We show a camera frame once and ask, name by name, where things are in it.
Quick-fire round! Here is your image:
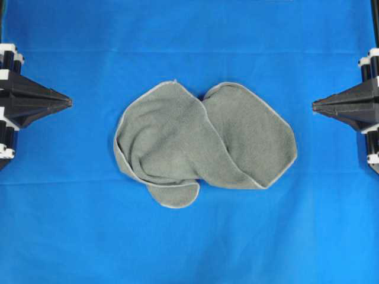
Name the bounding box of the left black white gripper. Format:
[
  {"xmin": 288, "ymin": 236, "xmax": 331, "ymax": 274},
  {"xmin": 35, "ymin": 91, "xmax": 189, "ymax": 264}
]
[{"xmin": 1, "ymin": 43, "xmax": 72, "ymax": 170}]

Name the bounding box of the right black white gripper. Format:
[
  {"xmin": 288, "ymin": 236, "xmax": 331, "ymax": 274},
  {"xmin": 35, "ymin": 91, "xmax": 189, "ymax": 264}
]
[{"xmin": 311, "ymin": 47, "xmax": 379, "ymax": 175}]

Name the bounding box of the grey terry towel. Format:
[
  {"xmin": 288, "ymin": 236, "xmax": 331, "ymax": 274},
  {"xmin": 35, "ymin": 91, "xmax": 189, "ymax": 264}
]
[{"xmin": 113, "ymin": 81, "xmax": 297, "ymax": 209}]

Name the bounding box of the blue table cloth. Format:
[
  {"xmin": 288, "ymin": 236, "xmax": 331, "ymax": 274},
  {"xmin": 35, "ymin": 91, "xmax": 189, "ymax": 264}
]
[{"xmin": 1, "ymin": 1, "xmax": 378, "ymax": 283}]

